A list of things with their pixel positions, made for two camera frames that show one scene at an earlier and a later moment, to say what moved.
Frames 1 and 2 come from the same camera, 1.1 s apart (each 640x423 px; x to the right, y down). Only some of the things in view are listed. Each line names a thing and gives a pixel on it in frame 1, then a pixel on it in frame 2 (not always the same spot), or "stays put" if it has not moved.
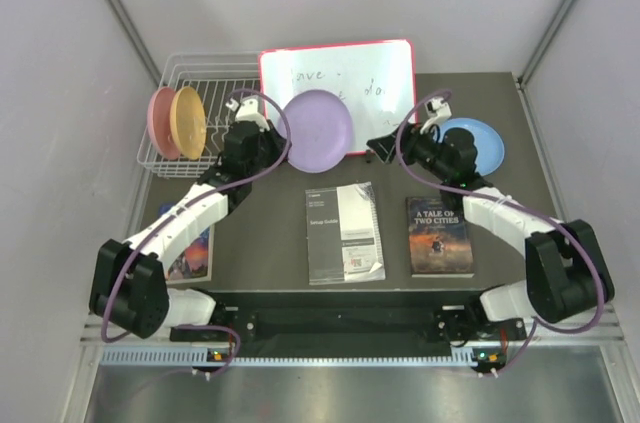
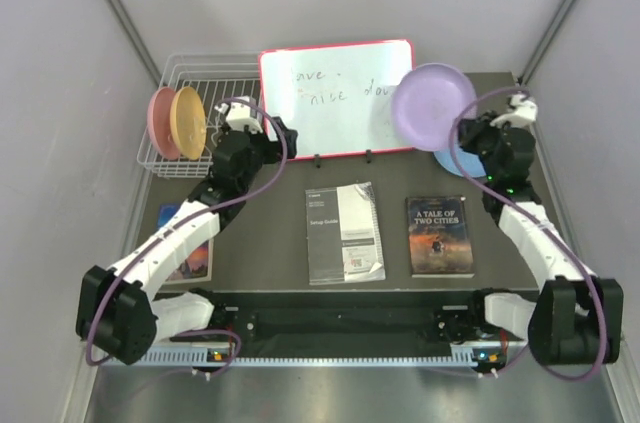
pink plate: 159,120 stays put
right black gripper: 411,137 → 471,129
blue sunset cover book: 194,261 stays put
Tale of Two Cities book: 439,241 stays put
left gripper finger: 276,144 → 290,138
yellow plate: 188,122 stays put
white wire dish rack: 220,79 stays put
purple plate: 321,130 → 426,101
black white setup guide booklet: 344,243 stays put
